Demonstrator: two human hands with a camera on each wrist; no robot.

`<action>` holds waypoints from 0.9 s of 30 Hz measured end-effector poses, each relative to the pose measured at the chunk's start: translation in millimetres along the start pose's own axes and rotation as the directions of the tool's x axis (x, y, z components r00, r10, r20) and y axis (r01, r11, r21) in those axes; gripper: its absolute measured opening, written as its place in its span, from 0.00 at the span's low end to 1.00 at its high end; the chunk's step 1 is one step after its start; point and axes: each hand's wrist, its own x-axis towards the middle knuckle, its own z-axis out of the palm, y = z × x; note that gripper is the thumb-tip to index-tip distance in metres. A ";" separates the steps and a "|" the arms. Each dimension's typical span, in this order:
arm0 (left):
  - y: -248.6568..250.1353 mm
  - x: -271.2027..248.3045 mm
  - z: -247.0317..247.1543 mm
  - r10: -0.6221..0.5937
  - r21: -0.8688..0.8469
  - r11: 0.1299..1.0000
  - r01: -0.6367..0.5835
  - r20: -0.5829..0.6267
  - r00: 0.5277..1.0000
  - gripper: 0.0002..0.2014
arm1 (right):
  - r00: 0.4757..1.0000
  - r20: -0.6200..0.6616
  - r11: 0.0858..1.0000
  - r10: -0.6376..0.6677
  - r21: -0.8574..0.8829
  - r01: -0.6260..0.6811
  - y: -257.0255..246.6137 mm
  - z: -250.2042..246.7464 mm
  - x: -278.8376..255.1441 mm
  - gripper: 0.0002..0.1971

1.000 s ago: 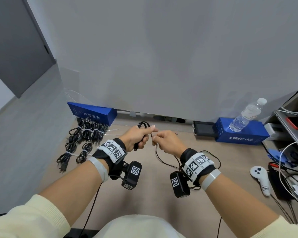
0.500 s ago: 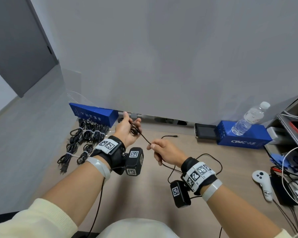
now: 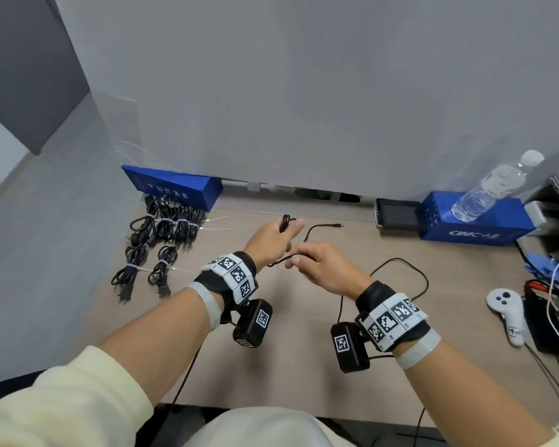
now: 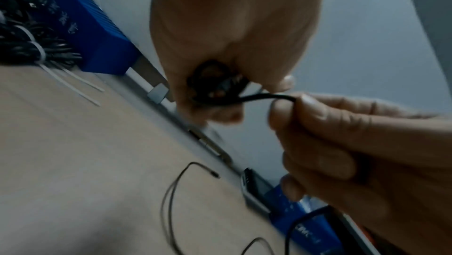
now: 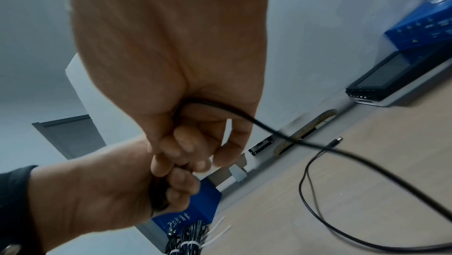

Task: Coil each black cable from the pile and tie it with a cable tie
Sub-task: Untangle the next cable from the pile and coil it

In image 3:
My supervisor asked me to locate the black camera cable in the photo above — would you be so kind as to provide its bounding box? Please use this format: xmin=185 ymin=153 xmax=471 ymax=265
xmin=165 ymin=344 xmax=204 ymax=447
xmin=412 ymin=407 xmax=427 ymax=447

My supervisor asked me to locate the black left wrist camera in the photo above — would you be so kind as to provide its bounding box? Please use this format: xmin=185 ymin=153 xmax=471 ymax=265
xmin=232 ymin=298 xmax=274 ymax=349

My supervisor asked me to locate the black right camera cable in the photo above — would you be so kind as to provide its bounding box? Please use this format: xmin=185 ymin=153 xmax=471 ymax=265
xmin=412 ymin=407 xmax=427 ymax=447

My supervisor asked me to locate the person's left forearm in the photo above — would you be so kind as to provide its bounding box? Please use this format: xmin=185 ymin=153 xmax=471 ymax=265
xmin=0 ymin=286 xmax=224 ymax=447

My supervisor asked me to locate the blue rectangular box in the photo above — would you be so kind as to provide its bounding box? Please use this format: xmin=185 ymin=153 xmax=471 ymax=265
xmin=415 ymin=190 xmax=537 ymax=247

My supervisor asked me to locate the grey metal rack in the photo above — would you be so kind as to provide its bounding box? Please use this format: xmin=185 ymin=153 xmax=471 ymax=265
xmin=517 ymin=167 xmax=559 ymax=256

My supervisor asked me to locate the right wrist marker strap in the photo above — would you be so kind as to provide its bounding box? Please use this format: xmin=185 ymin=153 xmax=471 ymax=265
xmin=355 ymin=280 xmax=432 ymax=353

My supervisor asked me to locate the person's right hand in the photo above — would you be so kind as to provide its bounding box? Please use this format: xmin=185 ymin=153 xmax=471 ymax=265
xmin=284 ymin=242 xmax=375 ymax=301

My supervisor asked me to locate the blue triangular box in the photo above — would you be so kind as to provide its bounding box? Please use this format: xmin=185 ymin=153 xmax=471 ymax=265
xmin=120 ymin=165 xmax=224 ymax=212

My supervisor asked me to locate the black office chair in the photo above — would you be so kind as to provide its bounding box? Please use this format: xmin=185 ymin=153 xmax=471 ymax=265
xmin=139 ymin=404 xmax=448 ymax=447

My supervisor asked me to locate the black charger cable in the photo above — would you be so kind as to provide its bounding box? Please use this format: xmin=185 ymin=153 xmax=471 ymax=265
xmin=111 ymin=246 xmax=150 ymax=305

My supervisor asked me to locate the clear plastic water bottle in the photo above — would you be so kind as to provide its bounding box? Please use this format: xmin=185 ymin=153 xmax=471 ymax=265
xmin=450 ymin=150 xmax=545 ymax=223

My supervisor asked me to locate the black cable with round plug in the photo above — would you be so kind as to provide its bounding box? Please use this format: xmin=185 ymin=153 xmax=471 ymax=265
xmin=129 ymin=211 xmax=158 ymax=248

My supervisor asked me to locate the left wrist marker strap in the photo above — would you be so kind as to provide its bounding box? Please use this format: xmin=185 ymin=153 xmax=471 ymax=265
xmin=193 ymin=251 xmax=260 ymax=324

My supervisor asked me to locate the black power adapter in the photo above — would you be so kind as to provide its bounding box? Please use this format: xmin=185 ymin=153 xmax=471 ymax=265
xmin=524 ymin=283 xmax=559 ymax=354

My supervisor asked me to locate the thick black power cable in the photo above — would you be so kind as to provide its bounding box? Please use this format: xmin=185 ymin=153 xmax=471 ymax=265
xmin=144 ymin=195 xmax=174 ymax=243

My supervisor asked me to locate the person's cream sweater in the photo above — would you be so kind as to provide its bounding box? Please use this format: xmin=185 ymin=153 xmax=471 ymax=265
xmin=181 ymin=407 xmax=355 ymax=447

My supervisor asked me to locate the person's left hand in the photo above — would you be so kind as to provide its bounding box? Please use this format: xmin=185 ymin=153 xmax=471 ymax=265
xmin=242 ymin=218 xmax=306 ymax=274

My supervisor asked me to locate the thin black power cable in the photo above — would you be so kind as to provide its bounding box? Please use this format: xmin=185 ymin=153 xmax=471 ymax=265
xmin=186 ymin=207 xmax=207 ymax=245

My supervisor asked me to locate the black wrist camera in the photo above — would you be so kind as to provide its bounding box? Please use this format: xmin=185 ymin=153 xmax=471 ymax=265
xmin=330 ymin=322 xmax=371 ymax=374
xmin=232 ymin=298 xmax=274 ymax=349

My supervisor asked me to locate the wrist marker strap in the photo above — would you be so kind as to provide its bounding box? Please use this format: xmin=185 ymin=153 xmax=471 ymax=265
xmin=355 ymin=280 xmax=432 ymax=353
xmin=193 ymin=251 xmax=260 ymax=324

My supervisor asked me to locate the black cable with two-pin plug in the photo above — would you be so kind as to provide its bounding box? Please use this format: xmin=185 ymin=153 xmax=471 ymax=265
xmin=147 ymin=246 xmax=179 ymax=299

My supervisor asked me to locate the long thin black cable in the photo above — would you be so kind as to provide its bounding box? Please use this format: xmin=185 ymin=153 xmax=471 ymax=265
xmin=266 ymin=214 xmax=299 ymax=268

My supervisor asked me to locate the grey right wristband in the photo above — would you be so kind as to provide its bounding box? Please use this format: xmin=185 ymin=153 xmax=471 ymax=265
xmin=394 ymin=330 xmax=442 ymax=371

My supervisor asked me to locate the black left camera cable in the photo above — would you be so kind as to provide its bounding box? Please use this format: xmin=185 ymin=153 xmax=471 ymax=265
xmin=165 ymin=344 xmax=204 ymax=447

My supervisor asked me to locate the white game controller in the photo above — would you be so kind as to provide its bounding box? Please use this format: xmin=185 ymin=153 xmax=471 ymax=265
xmin=486 ymin=288 xmax=526 ymax=348

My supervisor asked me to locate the blue plastic item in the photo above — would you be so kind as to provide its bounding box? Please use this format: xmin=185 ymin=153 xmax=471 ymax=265
xmin=524 ymin=253 xmax=559 ymax=287

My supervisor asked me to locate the person's right forearm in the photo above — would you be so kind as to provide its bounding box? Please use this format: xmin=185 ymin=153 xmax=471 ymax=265
xmin=396 ymin=341 xmax=559 ymax=447

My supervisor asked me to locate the grey left wristband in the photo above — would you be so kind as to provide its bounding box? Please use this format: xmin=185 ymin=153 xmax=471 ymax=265
xmin=186 ymin=282 xmax=224 ymax=332

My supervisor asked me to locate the light wooden table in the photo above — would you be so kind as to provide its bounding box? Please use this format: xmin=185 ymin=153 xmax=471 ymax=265
xmin=70 ymin=195 xmax=559 ymax=429

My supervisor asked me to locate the small black screen device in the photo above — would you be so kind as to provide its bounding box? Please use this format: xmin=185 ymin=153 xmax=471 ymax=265
xmin=374 ymin=198 xmax=422 ymax=230

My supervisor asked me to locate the grey door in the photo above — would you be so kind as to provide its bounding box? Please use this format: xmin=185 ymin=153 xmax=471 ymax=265
xmin=0 ymin=0 xmax=91 ymax=156

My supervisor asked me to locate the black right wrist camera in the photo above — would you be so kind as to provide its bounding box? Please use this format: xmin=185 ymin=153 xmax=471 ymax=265
xmin=330 ymin=322 xmax=371 ymax=374

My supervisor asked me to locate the grey wristband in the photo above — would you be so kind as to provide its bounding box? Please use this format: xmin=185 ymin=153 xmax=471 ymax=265
xmin=394 ymin=330 xmax=442 ymax=371
xmin=186 ymin=282 xmax=224 ymax=332

